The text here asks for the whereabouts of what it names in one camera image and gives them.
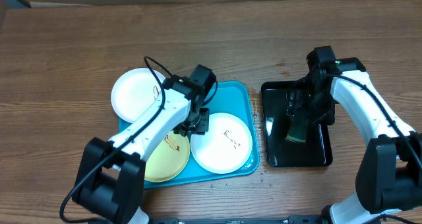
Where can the white plate with sauce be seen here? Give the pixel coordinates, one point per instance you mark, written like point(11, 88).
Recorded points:
point(133, 93)

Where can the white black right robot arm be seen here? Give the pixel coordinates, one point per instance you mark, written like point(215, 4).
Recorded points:
point(389, 177)

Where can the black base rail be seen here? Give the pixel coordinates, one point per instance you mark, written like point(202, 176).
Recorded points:
point(292, 219)

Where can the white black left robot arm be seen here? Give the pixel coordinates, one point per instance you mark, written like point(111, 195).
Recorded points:
point(110, 179)

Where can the yellow plate with sauce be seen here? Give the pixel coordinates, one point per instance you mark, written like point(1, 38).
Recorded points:
point(168, 159)

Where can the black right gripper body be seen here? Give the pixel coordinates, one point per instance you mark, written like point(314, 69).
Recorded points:
point(320, 106)

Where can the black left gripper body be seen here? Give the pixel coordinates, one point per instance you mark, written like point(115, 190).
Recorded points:
point(199, 125)

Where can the black plastic tray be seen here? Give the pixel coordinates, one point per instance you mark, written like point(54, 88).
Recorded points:
point(315, 151)

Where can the yellow green scrub sponge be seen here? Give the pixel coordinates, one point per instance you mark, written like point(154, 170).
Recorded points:
point(298, 127)

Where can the teal plastic tray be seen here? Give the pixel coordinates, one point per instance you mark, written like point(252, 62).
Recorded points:
point(231, 97)

